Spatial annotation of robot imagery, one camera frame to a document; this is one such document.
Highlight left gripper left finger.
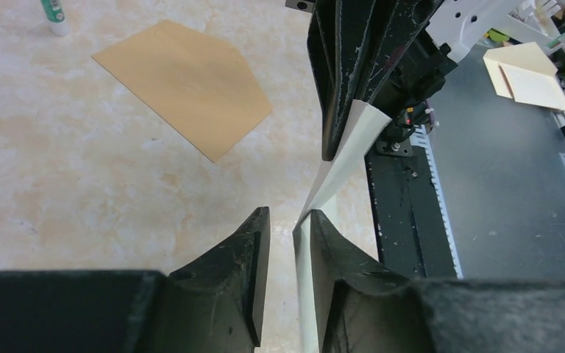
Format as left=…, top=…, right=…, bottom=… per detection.
left=0, top=207, right=271, bottom=352

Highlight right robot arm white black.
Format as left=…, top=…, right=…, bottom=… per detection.
left=287, top=1, right=518, bottom=161

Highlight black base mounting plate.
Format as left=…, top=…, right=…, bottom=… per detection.
left=365, top=146, right=458, bottom=278

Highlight cream envelopes on bench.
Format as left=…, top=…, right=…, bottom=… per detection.
left=483, top=42, right=565, bottom=111

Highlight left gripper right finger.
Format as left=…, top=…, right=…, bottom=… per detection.
left=307, top=210, right=565, bottom=352

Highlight brown kraft envelope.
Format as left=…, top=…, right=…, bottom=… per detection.
left=93, top=20, right=272, bottom=162

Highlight cream paper letter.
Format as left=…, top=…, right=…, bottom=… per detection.
left=293, top=99, right=391, bottom=352

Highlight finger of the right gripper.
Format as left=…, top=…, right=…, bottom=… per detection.
left=360, top=1, right=443, bottom=105
left=307, top=1, right=399, bottom=161

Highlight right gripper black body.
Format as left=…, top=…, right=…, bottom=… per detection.
left=374, top=29, right=457, bottom=142

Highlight green white glue stick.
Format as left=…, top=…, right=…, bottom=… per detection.
left=40, top=0, right=71, bottom=37

